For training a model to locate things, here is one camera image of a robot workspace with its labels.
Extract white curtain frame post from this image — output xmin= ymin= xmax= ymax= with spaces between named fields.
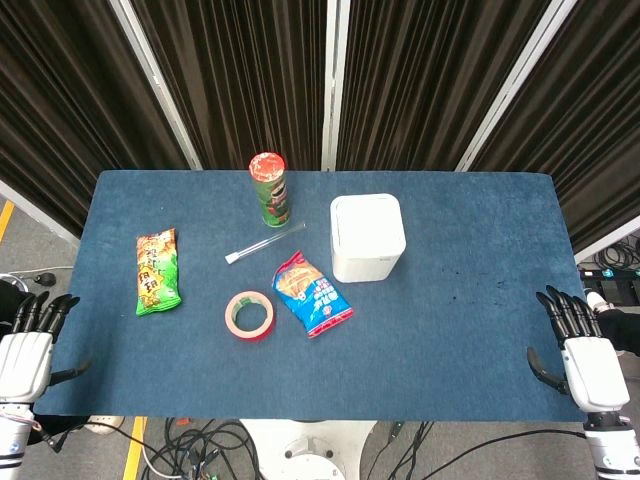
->
xmin=320 ymin=0 xmax=351 ymax=172

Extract blue snack bag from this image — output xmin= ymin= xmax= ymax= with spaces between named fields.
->
xmin=271 ymin=250 xmax=355 ymax=340

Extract blue table mat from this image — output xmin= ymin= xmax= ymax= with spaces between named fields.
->
xmin=33 ymin=169 xmax=592 ymax=423

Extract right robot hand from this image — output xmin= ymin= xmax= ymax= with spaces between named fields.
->
xmin=526 ymin=285 xmax=631 ymax=413

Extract clear tube with white cap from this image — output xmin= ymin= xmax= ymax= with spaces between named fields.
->
xmin=224 ymin=222 xmax=307 ymax=265

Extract pink tape roll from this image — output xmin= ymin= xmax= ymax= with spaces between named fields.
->
xmin=224 ymin=290 xmax=277 ymax=343

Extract green chips can red lid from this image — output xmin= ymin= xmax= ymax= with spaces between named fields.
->
xmin=248 ymin=152 xmax=292 ymax=229

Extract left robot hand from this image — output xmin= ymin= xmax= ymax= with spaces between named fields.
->
xmin=0 ymin=292 xmax=93 ymax=404

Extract black power strip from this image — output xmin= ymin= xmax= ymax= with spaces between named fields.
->
xmin=579 ymin=267 xmax=640 ymax=301

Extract black floor cables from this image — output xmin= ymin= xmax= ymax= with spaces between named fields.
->
xmin=139 ymin=417 xmax=266 ymax=480

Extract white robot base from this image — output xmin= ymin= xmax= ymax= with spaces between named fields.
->
xmin=238 ymin=418 xmax=377 ymax=480

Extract black pleated curtain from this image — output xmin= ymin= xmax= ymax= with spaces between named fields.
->
xmin=0 ymin=0 xmax=640 ymax=255

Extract green snack bag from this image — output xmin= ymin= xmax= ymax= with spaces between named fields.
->
xmin=135 ymin=228 xmax=183 ymax=317

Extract white square bin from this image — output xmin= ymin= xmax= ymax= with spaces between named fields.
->
xmin=329 ymin=193 xmax=407 ymax=284

